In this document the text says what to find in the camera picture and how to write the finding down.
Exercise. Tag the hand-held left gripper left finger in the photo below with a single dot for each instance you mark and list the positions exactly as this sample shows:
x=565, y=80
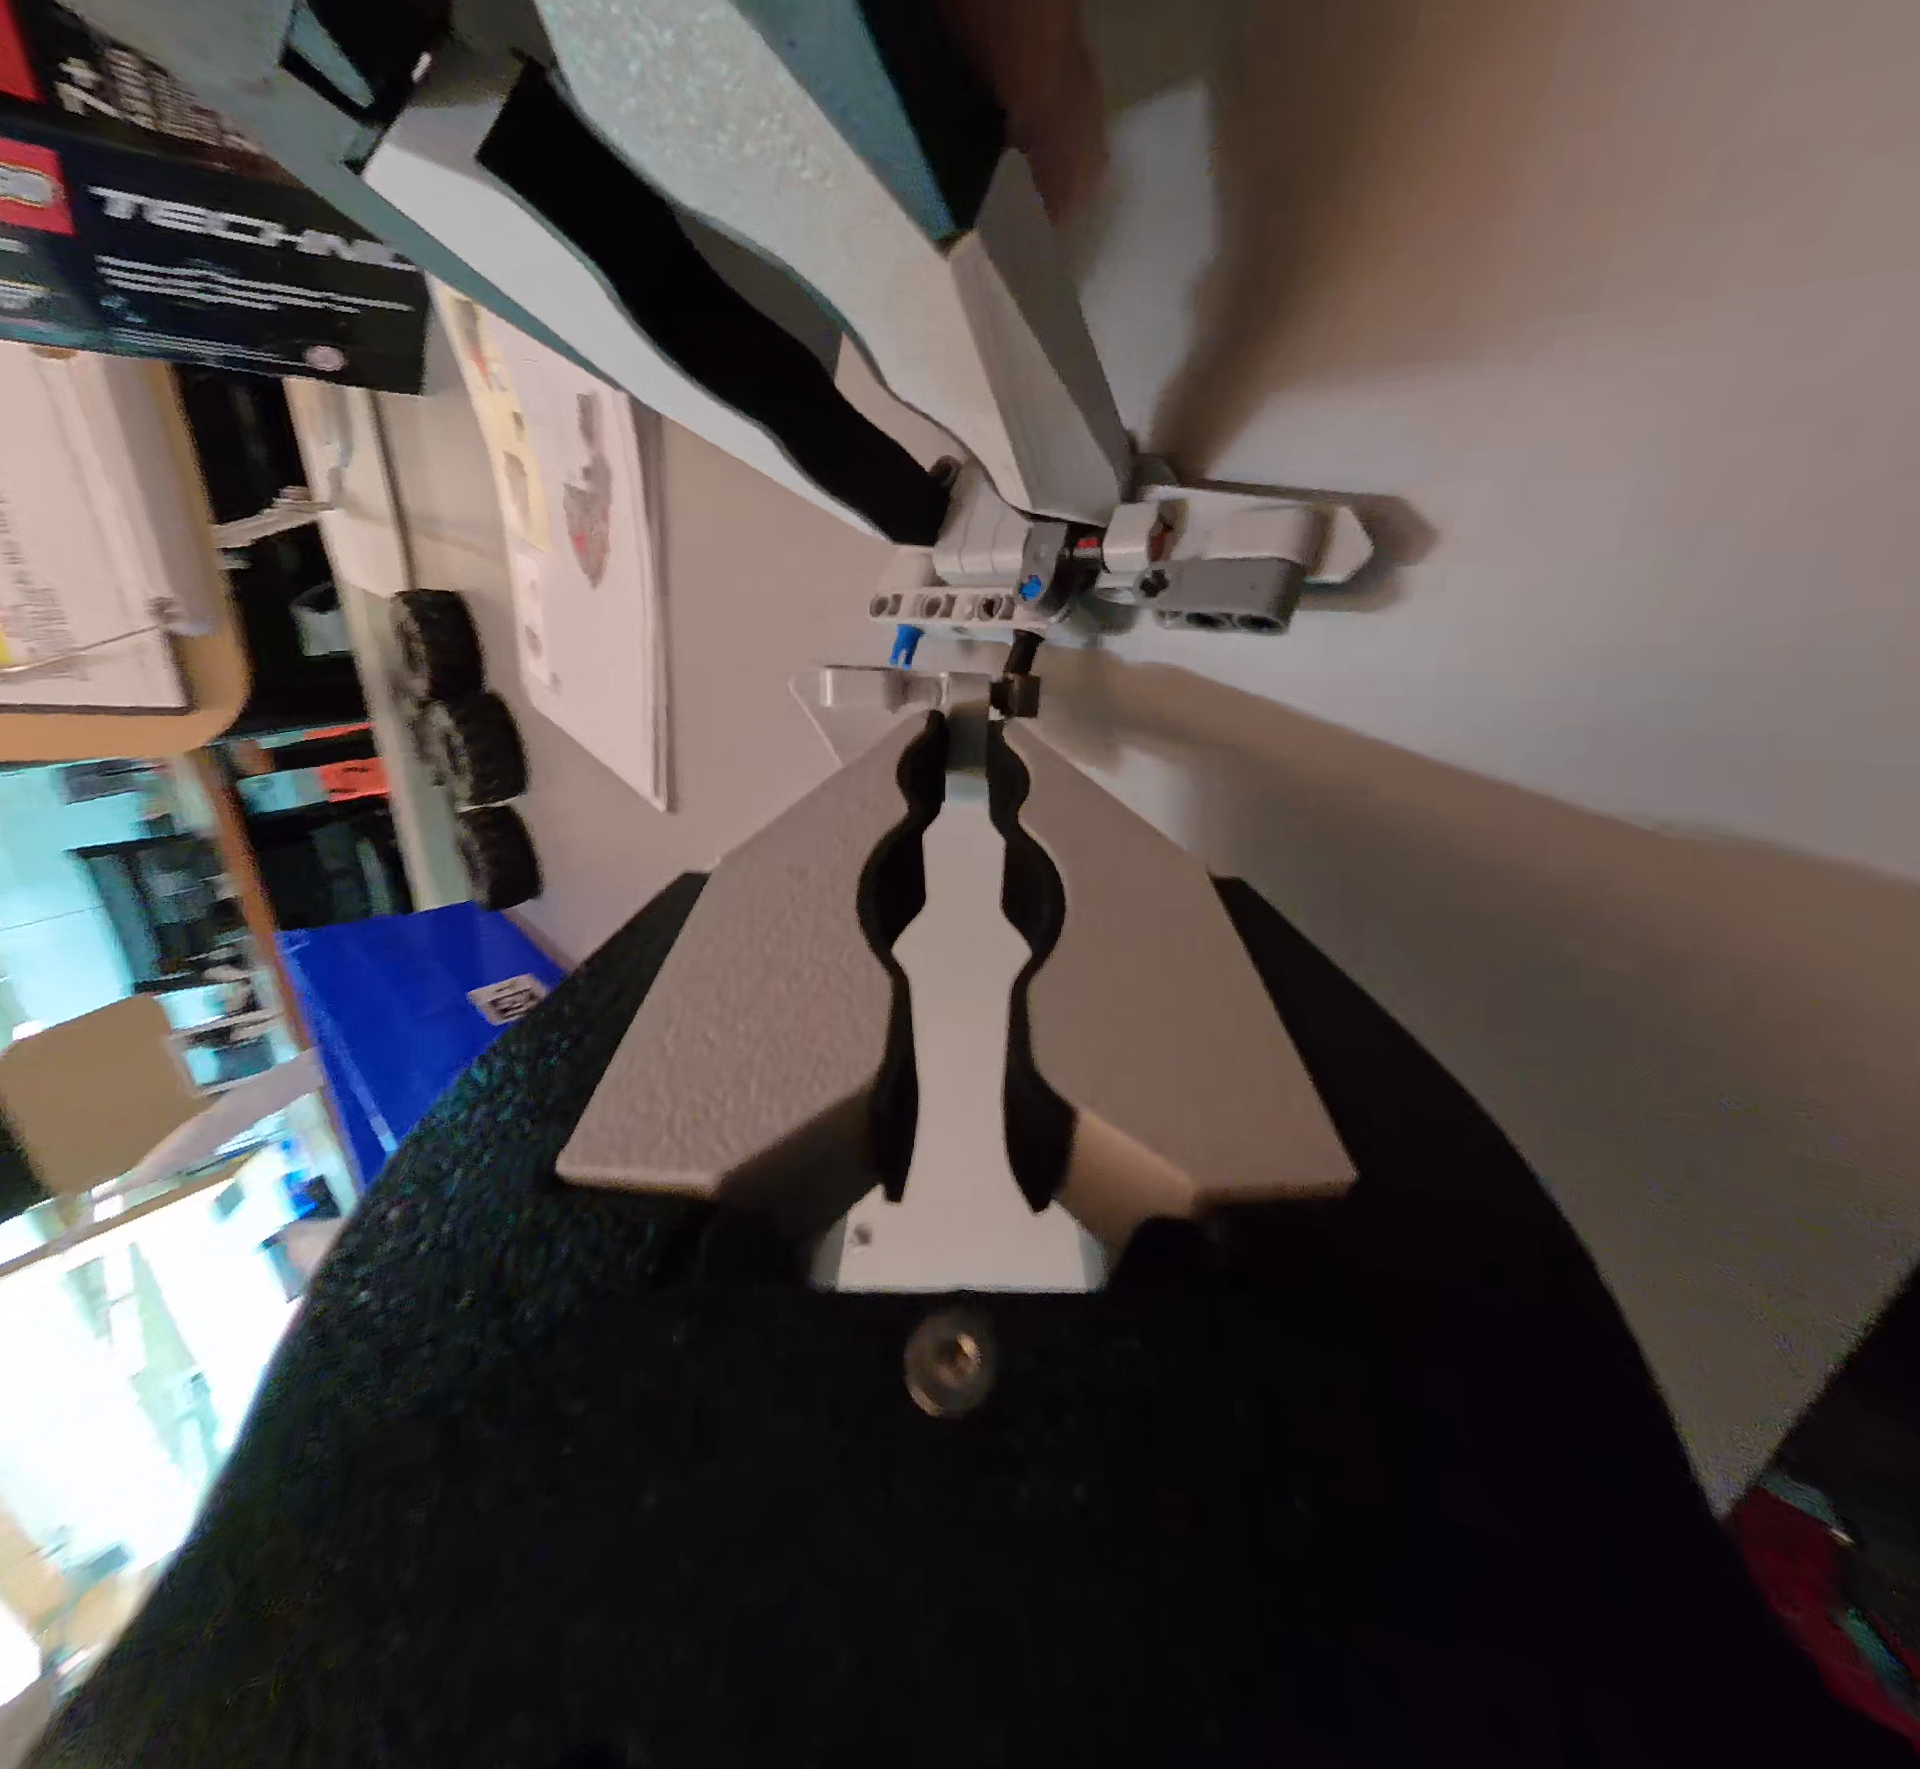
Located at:
x=718, y=1033

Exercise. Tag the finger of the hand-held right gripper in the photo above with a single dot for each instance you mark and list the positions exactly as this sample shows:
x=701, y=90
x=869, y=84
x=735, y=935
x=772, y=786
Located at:
x=704, y=42
x=435, y=186

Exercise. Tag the black white marker tag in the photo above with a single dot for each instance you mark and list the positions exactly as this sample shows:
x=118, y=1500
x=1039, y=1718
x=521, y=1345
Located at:
x=501, y=1002

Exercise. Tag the person's right hand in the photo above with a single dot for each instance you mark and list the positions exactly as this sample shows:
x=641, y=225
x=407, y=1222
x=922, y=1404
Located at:
x=1043, y=14

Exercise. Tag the brick instruction booklet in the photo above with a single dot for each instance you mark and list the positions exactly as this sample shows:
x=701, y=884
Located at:
x=587, y=629

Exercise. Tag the small grey brick panel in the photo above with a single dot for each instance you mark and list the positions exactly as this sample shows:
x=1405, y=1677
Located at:
x=872, y=687

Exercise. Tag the black toy brick box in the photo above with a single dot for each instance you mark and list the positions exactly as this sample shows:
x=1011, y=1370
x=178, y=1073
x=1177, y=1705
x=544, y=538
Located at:
x=227, y=267

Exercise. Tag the person's black sweater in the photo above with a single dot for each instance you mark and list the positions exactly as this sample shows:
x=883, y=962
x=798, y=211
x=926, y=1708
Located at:
x=1867, y=1440

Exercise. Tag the colourful brick instruction sheet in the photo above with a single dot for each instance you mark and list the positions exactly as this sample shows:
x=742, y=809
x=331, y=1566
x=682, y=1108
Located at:
x=73, y=570

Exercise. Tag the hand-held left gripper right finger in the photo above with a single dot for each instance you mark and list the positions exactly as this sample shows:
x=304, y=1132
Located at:
x=1187, y=1033

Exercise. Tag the long grey brick assembly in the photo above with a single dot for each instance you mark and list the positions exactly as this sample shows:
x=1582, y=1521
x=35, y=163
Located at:
x=1231, y=538

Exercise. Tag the wooden board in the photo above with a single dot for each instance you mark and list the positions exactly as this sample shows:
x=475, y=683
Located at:
x=217, y=687

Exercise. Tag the blue bin with marker tag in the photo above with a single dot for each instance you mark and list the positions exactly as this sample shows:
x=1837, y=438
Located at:
x=389, y=1033

